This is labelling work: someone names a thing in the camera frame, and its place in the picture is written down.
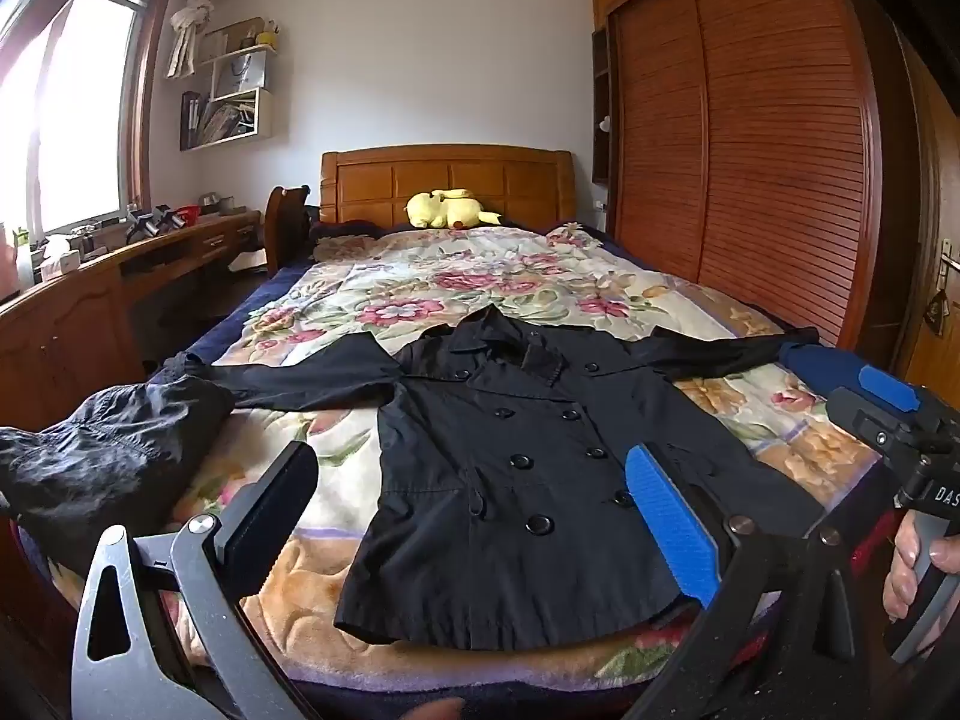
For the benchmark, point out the black button coat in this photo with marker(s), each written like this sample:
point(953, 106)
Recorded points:
point(480, 480)

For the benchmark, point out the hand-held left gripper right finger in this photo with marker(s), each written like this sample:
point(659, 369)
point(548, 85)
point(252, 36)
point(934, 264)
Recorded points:
point(671, 521)

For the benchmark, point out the wooden chair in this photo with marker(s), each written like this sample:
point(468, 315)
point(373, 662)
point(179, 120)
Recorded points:
point(283, 225)

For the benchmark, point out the black folded garment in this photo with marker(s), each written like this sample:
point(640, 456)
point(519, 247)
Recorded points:
point(97, 450)

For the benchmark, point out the yellow plush toy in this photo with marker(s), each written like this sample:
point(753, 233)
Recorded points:
point(442, 210)

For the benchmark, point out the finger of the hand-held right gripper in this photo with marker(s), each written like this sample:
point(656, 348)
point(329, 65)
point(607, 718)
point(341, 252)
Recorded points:
point(870, 412)
point(832, 371)

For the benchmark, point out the white tissue box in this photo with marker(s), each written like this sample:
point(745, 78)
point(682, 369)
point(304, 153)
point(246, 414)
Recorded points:
point(58, 259)

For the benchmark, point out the wooden desk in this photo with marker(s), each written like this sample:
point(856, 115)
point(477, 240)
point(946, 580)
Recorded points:
point(67, 322)

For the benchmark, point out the window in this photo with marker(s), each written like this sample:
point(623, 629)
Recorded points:
point(67, 120)

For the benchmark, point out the wooden headboard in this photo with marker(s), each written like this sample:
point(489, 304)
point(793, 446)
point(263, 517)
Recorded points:
point(450, 184)

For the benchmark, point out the white paper bag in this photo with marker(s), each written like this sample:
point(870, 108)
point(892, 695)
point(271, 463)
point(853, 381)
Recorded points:
point(247, 71)

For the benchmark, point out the wooden slatted wardrobe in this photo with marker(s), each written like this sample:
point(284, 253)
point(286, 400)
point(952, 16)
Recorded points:
point(750, 127)

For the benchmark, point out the wooden door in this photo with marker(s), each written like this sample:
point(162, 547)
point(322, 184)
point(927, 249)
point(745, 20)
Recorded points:
point(930, 187)

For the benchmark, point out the floral blanket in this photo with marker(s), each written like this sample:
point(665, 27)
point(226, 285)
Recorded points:
point(450, 292)

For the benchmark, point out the white wall shelf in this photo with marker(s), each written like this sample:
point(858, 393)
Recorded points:
point(236, 109)

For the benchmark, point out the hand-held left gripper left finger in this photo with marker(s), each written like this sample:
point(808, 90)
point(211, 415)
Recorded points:
point(271, 511)

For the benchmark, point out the person's right hand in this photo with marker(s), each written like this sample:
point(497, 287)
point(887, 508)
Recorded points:
point(902, 566)

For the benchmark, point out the tied cream curtain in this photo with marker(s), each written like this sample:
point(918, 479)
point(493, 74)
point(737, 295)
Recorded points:
point(191, 22)

